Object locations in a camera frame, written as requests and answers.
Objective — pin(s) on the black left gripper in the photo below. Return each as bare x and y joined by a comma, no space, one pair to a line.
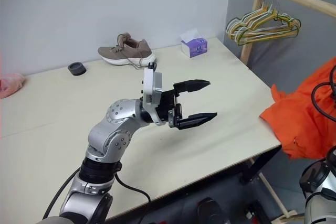
168,103

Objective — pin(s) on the orange shorts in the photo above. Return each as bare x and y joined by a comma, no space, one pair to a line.
296,119

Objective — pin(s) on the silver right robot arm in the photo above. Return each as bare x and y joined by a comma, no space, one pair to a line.
320,197

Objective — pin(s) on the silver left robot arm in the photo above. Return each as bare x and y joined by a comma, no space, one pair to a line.
118,119

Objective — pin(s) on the purple tissue box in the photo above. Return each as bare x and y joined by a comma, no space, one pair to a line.
197,48

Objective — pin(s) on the brown sneaker with white sole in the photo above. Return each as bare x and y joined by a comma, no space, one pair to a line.
131,48

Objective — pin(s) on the dark rounded shape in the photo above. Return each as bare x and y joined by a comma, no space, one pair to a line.
210,212

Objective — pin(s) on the black round container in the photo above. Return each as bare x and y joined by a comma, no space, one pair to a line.
77,69

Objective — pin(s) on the pink cloth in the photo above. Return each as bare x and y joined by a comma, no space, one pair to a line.
10,83

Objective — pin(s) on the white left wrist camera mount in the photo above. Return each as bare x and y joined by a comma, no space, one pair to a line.
151,85

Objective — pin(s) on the black table frame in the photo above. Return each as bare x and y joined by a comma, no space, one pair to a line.
252,174

